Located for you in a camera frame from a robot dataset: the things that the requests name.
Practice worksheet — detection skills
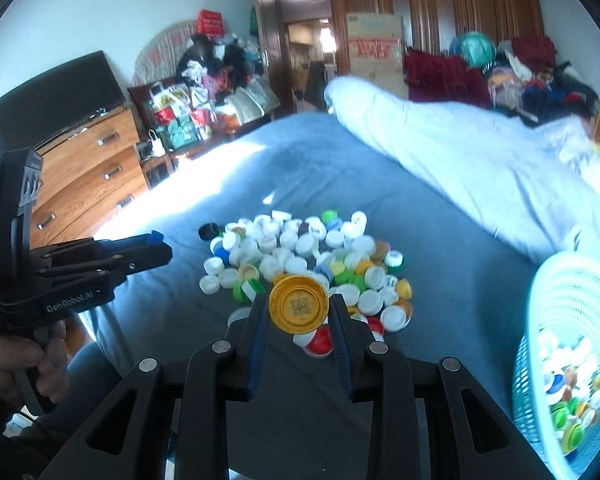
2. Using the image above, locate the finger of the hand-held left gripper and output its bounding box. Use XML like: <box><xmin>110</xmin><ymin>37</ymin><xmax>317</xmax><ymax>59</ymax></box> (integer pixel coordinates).
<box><xmin>34</xmin><ymin>230</ymin><xmax>164</xmax><ymax>274</ymax></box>
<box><xmin>39</xmin><ymin>243</ymin><xmax>174</xmax><ymax>294</ymax></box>

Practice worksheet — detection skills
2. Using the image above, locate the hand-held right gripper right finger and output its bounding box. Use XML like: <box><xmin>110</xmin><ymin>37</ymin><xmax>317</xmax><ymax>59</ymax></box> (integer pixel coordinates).
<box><xmin>328</xmin><ymin>293</ymin><xmax>556</xmax><ymax>480</ymax></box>

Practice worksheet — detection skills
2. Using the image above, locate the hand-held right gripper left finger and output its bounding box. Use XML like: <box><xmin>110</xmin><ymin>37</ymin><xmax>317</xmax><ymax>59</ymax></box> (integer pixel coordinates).
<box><xmin>39</xmin><ymin>296</ymin><xmax>272</xmax><ymax>480</ymax></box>

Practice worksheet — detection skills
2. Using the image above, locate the orange bottle cap printed inside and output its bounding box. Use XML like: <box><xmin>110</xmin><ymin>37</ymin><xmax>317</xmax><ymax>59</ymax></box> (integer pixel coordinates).
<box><xmin>268</xmin><ymin>274</ymin><xmax>329</xmax><ymax>335</ymax></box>

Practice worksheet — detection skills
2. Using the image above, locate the pile of plastic bottle caps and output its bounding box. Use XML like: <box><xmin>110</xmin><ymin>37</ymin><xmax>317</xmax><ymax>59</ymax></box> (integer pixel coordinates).
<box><xmin>198</xmin><ymin>209</ymin><xmax>414</xmax><ymax>359</ymax></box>
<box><xmin>536</xmin><ymin>329</ymin><xmax>600</xmax><ymax>457</ymax></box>

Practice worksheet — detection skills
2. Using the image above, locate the teal perforated plastic basket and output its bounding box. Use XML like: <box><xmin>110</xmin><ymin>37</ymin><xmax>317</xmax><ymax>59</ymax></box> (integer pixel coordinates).
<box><xmin>511</xmin><ymin>251</ymin><xmax>600</xmax><ymax>480</ymax></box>

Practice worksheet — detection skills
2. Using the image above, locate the person's left hand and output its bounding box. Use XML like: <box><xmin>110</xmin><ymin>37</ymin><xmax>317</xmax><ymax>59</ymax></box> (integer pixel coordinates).
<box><xmin>0</xmin><ymin>317</ymin><xmax>69</xmax><ymax>414</ymax></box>

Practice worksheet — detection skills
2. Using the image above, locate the wooden chest of drawers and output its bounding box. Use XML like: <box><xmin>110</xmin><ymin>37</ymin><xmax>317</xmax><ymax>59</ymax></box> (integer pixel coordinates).
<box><xmin>29</xmin><ymin>104</ymin><xmax>152</xmax><ymax>249</ymax></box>

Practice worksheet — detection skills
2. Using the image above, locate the black flat television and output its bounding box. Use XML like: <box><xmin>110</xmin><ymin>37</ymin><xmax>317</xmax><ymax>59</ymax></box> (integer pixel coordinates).
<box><xmin>0</xmin><ymin>50</ymin><xmax>128</xmax><ymax>154</ymax></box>

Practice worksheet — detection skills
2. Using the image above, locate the heap of bags and clothes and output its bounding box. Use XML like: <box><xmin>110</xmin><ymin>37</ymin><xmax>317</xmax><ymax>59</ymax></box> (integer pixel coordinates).
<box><xmin>127</xmin><ymin>9</ymin><xmax>282</xmax><ymax>152</ymax></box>

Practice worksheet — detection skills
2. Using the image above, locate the blue bed sheet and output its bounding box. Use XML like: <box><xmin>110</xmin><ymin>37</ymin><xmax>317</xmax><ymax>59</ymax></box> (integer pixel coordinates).
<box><xmin>76</xmin><ymin>112</ymin><xmax>557</xmax><ymax>480</ymax></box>

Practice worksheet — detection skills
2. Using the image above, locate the light blue duvet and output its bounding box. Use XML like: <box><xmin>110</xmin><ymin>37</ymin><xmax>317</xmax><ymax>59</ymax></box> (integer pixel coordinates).
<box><xmin>324</xmin><ymin>75</ymin><xmax>600</xmax><ymax>267</ymax></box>

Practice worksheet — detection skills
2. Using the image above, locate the brown wooden door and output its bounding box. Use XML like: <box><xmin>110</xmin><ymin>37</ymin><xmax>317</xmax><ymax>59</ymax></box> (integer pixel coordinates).
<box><xmin>250</xmin><ymin>0</ymin><xmax>294</xmax><ymax>117</ymax></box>

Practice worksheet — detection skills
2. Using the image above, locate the cardboard box with red print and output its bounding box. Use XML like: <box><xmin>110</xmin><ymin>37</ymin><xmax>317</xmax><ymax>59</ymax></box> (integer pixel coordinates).
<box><xmin>346</xmin><ymin>12</ymin><xmax>410</xmax><ymax>102</ymax></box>

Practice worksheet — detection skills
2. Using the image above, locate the teal plastic bag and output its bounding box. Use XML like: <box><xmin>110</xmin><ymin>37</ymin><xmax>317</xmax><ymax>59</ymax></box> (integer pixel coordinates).
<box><xmin>450</xmin><ymin>31</ymin><xmax>497</xmax><ymax>68</ymax></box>

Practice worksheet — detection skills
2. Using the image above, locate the heap of mixed clothes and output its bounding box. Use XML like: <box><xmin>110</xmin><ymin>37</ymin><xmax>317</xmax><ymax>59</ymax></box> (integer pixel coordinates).
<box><xmin>403</xmin><ymin>31</ymin><xmax>600</xmax><ymax>127</ymax></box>

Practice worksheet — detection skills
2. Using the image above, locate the brown wooden wardrobe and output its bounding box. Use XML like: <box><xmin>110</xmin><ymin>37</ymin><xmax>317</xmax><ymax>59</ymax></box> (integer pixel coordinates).
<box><xmin>325</xmin><ymin>0</ymin><xmax>547</xmax><ymax>83</ymax></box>

